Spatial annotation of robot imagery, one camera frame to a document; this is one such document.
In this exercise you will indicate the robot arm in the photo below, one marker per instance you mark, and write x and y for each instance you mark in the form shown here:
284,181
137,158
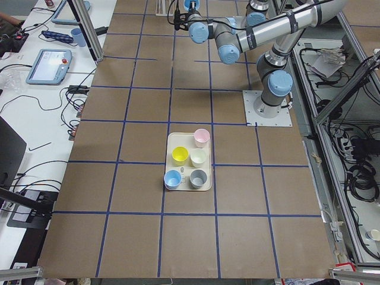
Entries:
234,36
255,11

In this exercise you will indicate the pink cup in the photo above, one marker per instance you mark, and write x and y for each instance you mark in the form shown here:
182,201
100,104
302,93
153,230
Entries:
201,137

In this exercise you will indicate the yellow cup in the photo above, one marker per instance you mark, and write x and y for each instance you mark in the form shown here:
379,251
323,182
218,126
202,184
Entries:
180,155

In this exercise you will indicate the cream white cup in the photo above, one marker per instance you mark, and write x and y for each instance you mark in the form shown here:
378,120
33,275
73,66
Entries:
198,157

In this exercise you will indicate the grey cup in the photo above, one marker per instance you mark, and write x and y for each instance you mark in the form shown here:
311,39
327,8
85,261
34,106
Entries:
198,178

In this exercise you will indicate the light blue cup on tray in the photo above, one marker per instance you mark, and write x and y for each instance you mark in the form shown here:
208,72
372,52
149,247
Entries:
172,179

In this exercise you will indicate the blue cup on desk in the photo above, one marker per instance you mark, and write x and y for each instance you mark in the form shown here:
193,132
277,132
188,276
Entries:
78,37

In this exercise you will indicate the cream plastic tray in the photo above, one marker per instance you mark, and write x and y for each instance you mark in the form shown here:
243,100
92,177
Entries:
186,140

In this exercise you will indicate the lower teach pendant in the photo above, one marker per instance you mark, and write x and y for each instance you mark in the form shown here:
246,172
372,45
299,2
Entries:
50,67

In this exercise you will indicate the teach pendant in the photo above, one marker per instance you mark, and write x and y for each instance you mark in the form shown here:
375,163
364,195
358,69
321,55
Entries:
64,15
50,67

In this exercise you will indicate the blue plaid folded umbrella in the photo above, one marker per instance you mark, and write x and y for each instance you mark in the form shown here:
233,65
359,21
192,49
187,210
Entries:
63,38

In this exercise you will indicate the upper teach pendant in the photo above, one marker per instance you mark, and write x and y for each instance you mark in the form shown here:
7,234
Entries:
64,15

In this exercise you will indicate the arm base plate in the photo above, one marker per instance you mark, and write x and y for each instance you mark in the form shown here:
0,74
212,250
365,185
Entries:
257,113

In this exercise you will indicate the aluminium frame post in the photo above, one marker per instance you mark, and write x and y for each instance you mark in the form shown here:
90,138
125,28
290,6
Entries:
84,22

